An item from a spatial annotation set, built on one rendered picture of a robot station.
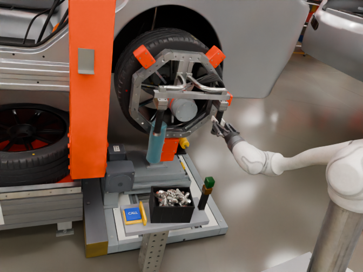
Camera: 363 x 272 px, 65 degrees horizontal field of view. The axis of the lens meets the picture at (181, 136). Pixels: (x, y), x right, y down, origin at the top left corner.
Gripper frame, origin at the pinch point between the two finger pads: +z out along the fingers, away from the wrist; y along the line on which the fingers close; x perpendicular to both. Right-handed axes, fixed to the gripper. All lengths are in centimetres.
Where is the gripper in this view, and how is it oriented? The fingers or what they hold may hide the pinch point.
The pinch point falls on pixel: (217, 120)
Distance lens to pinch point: 158.6
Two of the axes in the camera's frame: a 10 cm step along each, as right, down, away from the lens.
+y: 9.3, -0.2, 3.7
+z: -3.2, -5.6, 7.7
